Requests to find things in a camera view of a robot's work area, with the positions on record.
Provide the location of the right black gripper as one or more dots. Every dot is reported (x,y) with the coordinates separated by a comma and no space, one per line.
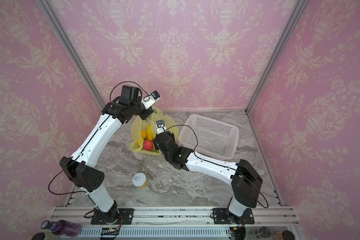
(160,136)

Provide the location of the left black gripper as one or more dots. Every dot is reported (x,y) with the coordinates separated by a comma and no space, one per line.
(147,112)

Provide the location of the yellow banana fruit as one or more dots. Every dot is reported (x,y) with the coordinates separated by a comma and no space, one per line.
(150,133)

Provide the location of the red lychee fruit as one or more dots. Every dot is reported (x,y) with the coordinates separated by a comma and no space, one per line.
(148,145)

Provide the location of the yellow-green plastic bag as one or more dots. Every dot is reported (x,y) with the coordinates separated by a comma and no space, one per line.
(137,144)

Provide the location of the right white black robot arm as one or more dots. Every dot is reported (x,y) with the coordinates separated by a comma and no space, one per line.
(244,180)

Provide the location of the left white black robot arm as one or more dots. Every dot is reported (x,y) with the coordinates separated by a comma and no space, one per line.
(80,166)

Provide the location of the orange fruit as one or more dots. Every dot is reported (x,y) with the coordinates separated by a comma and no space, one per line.
(144,134)

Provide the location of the white plastic basket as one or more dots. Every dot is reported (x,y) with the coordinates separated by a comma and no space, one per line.
(210,137)

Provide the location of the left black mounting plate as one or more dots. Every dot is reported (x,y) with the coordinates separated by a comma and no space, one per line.
(124,217)

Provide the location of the black mounting plate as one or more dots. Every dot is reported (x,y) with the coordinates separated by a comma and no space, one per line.
(222,216)
(124,217)

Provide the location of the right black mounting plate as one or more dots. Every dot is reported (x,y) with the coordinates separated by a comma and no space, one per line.
(222,216)

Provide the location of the small circuit board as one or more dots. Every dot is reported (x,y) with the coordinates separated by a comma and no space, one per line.
(109,233)

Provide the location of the metal can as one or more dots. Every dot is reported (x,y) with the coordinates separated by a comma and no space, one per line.
(261,233)

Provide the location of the purple drink bottle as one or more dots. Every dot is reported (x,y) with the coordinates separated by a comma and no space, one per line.
(62,228)

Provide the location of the black round object right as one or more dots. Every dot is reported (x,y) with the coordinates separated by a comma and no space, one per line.
(288,235)

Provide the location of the black round object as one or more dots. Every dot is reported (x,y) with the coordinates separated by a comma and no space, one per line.
(288,235)
(39,236)

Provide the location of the black round object left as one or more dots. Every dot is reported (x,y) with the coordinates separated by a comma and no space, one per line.
(39,236)

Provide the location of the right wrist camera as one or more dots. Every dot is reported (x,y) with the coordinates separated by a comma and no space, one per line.
(161,127)

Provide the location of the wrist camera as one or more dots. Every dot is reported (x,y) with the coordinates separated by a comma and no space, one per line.
(150,100)
(161,127)

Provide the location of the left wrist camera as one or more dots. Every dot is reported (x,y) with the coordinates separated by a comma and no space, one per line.
(150,100)

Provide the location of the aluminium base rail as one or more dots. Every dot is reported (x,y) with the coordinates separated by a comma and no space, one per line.
(181,223)

